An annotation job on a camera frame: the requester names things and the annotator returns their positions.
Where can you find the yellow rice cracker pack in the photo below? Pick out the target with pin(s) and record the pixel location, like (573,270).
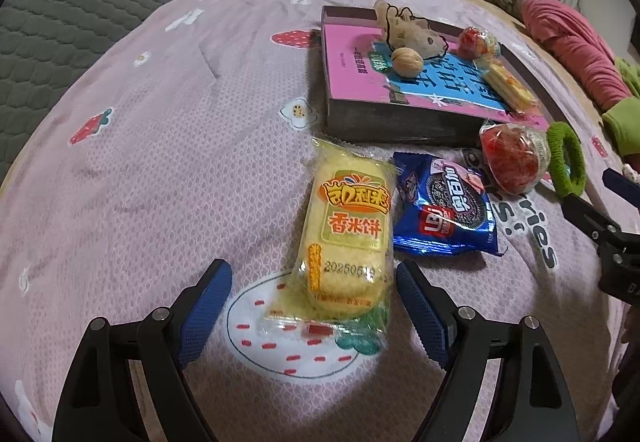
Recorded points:
(514,93)
(340,283)

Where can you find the blue Oreo cookie pack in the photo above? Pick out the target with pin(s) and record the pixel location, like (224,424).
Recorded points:
(445,208)

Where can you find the walnut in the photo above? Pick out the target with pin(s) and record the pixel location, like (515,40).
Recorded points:
(407,63)

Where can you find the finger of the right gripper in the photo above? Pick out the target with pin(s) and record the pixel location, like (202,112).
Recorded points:
(621,186)
(597,226)

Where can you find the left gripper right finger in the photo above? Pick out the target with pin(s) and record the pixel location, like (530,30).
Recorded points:
(531,401)

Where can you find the green garment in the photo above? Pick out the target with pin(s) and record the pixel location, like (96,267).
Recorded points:
(621,115)

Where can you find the pink quilt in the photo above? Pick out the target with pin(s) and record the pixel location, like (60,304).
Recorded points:
(571,39)

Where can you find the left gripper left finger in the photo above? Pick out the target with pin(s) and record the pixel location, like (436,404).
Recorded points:
(98,402)

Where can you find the red white egg toy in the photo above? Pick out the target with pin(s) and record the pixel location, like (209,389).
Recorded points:
(517,157)

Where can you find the small red egg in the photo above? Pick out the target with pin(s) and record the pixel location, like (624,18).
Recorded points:
(474,43)

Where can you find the pink blue book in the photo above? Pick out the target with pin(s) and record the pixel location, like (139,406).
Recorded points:
(360,71)

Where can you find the pink strawberry bed blanket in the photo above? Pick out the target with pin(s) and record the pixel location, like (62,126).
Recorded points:
(191,140)

